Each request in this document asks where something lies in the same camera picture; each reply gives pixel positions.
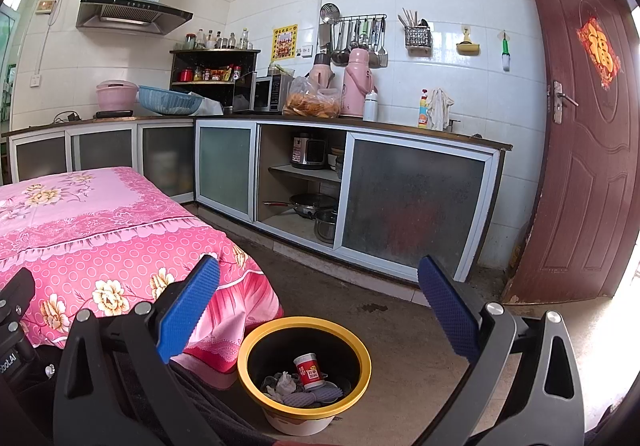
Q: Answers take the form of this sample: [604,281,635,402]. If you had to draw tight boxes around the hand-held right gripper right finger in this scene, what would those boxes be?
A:
[417,255,586,446]

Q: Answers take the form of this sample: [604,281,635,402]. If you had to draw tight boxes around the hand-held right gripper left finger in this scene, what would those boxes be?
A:
[52,255,222,446]

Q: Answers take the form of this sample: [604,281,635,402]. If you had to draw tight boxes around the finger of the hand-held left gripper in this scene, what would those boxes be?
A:
[0,269,37,327]

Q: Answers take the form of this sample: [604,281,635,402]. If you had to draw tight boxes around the yellow rimmed waste bin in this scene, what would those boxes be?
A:
[236,316,373,437]

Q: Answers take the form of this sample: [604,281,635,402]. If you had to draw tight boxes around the white tissue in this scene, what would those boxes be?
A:
[262,371,301,402]

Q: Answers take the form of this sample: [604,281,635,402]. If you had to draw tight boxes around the red paper cup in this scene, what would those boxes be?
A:
[292,352,328,389]

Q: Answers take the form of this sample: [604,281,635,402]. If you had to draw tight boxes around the white knitted yarn bundle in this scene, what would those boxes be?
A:
[282,383,343,408]

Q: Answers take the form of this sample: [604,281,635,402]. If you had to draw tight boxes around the pink floral blanket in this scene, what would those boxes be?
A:
[0,166,285,389]

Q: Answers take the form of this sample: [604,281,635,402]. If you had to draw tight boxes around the white frosted glass cabinet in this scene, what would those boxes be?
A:
[2,115,197,204]
[194,113,515,283]

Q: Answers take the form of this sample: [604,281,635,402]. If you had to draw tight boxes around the black frying pan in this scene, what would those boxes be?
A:
[263,193,338,220]

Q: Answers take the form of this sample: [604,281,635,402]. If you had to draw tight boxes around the brown wooden door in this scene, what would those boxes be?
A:
[501,0,640,304]

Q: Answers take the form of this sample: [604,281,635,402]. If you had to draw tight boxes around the stacked bowls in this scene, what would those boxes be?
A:
[327,146,346,178]

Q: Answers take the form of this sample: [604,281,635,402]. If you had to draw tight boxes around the yellow dish soap bottle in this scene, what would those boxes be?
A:
[417,89,432,128]

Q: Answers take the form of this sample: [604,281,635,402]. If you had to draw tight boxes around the silver rice cooker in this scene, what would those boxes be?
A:
[291,131,328,170]

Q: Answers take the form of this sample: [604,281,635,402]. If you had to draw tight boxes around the white dish rag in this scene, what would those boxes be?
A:
[426,87,456,131]

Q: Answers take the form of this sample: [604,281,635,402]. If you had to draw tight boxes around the blue plastic basket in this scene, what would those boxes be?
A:
[137,85,206,116]

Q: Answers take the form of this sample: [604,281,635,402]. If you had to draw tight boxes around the pink lidded pot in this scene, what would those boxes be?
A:
[96,80,140,112]

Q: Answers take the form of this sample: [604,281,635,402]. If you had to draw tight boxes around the silver microwave oven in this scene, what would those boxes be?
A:
[234,72,295,114]

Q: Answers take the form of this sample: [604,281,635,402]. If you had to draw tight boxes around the row of seasoning jars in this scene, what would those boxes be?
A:
[179,65,243,83]

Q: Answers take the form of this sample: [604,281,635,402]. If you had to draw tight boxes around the clear bag of snacks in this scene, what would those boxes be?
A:
[282,75,342,118]

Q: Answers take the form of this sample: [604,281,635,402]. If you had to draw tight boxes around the flower print glass door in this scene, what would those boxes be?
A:
[0,0,47,137]

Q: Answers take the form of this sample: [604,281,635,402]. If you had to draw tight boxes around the pink thermos flask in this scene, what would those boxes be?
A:
[340,48,377,118]
[307,53,337,92]

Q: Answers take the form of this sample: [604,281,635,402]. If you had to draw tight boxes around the dark wooden spice shelf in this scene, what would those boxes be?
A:
[170,49,262,110]

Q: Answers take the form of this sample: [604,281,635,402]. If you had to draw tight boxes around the yellow hanging brush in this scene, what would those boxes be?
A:
[456,25,481,56]

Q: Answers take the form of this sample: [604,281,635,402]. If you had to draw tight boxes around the row of condiment bottles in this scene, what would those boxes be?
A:
[182,29,253,50]

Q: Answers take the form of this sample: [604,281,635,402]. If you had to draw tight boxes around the metal chopstick holder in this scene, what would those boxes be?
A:
[397,9,433,48]

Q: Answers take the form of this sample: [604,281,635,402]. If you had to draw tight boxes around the rack of hanging utensils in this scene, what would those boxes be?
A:
[318,3,390,68]

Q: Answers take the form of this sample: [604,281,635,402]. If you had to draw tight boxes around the red door decoration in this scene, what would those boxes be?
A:
[576,16,626,91]

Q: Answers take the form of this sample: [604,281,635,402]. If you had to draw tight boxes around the metal door handle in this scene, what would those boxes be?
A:
[552,81,580,124]

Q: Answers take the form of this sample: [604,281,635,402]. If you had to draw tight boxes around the yellow wall poster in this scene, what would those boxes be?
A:
[271,25,299,61]

